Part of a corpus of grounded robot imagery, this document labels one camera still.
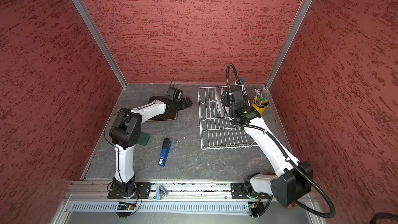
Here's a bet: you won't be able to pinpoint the aluminium corner post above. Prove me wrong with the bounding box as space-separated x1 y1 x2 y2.
265 0 313 90
72 0 128 89

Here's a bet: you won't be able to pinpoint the aluminium right corner post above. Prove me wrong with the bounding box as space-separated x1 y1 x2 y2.
265 0 313 90

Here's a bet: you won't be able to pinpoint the black corrugated cable conduit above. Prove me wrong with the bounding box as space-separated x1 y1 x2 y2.
226 63 336 219

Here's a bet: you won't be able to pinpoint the black cable bottom right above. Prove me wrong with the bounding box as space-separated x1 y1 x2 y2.
369 212 398 224

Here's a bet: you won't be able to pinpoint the yellow pen cup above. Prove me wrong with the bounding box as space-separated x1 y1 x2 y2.
251 97 269 116

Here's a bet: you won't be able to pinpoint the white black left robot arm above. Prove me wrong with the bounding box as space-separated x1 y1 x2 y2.
108 97 193 199

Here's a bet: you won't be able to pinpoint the blue white clip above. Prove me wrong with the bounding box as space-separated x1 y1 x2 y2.
155 185 169 201

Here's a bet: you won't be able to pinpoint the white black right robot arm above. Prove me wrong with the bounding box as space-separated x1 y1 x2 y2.
216 85 313 207

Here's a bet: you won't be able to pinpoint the blue black stapler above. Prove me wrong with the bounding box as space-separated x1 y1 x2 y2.
158 138 172 167

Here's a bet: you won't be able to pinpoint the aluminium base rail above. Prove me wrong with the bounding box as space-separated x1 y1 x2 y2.
62 180 318 215

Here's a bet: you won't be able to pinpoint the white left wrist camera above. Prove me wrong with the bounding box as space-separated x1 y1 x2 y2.
164 87 183 102

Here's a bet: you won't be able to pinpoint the pens in cup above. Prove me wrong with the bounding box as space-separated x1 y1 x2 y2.
254 89 269 108

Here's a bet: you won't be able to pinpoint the green sponge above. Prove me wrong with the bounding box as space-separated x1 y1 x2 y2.
136 132 150 146

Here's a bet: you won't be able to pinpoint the aluminium left corner post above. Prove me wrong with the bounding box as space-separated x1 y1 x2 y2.
72 0 128 89

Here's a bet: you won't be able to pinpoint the white wire dish rack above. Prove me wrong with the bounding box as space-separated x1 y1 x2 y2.
198 86 257 150

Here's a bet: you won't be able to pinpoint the dark square plate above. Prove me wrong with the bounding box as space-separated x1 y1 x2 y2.
143 96 178 121

